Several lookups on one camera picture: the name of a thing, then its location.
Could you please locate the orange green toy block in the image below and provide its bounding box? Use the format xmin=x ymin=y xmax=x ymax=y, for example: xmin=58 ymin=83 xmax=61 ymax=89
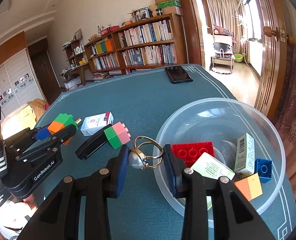
xmin=47 ymin=113 xmax=76 ymax=134

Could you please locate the green baby medicine box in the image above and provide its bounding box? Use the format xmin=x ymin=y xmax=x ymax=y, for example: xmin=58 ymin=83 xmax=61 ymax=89
xmin=190 ymin=152 xmax=236 ymax=210

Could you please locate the red toy brick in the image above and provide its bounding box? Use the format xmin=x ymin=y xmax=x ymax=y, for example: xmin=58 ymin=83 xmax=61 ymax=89
xmin=171 ymin=141 xmax=215 ymax=167

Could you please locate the gold pearl ring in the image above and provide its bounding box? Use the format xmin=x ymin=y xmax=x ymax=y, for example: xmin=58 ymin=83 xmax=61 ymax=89
xmin=127 ymin=135 xmax=164 ymax=170

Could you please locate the tall white medicine box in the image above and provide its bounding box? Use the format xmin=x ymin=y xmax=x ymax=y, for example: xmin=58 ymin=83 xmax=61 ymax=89
xmin=234 ymin=133 xmax=255 ymax=177

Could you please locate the orange yellow toy block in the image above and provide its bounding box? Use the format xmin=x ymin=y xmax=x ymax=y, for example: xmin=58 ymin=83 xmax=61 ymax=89
xmin=234 ymin=173 xmax=262 ymax=201

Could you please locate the blue toy brick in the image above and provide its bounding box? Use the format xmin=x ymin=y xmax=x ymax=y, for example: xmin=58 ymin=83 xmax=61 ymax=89
xmin=254 ymin=158 xmax=272 ymax=183

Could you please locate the brown serum bottle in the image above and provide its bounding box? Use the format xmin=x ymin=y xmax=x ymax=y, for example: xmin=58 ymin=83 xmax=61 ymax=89
xmin=75 ymin=118 xmax=82 ymax=126

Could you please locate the black hair clip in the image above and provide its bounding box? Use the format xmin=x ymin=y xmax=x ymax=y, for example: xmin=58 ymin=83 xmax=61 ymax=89
xmin=75 ymin=124 xmax=112 ymax=160

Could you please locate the white blue medicine box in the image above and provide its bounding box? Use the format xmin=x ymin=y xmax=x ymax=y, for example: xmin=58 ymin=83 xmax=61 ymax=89
xmin=80 ymin=112 xmax=114 ymax=137

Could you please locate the green pink toy block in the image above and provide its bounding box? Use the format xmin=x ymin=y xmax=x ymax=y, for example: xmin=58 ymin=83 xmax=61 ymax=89
xmin=104 ymin=122 xmax=131 ymax=150

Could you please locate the clear plastic bowl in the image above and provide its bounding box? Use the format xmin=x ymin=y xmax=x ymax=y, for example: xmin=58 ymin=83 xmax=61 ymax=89
xmin=156 ymin=98 xmax=286 ymax=215

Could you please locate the teal table mat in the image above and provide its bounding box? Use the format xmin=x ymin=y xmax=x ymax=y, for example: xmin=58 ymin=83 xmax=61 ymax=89
xmin=25 ymin=63 xmax=296 ymax=240

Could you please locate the wooden desk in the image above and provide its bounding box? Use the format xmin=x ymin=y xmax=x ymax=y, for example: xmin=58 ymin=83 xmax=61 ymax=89
xmin=60 ymin=63 xmax=89 ymax=90

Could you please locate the small wooden shelf unit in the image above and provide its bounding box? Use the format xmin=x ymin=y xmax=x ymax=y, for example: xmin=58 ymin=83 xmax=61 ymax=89
xmin=63 ymin=37 xmax=88 ymax=68

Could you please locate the black smartphone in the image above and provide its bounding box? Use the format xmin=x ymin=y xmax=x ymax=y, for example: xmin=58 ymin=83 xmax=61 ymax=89
xmin=165 ymin=66 xmax=193 ymax=84

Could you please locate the green plastic basin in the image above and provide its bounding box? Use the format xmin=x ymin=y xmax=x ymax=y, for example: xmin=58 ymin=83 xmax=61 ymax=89
xmin=234 ymin=54 xmax=243 ymax=63

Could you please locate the wooden bookshelf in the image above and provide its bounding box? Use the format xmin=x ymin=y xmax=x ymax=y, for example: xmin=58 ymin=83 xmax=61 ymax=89
xmin=85 ymin=14 xmax=188 ymax=74

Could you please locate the wooden door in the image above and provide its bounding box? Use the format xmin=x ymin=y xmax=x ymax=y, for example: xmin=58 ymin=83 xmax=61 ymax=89
xmin=255 ymin=0 xmax=287 ymax=120

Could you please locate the picture frame on shelf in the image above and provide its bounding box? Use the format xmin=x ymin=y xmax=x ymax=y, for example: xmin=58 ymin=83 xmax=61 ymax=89
xmin=131 ymin=7 xmax=152 ymax=22

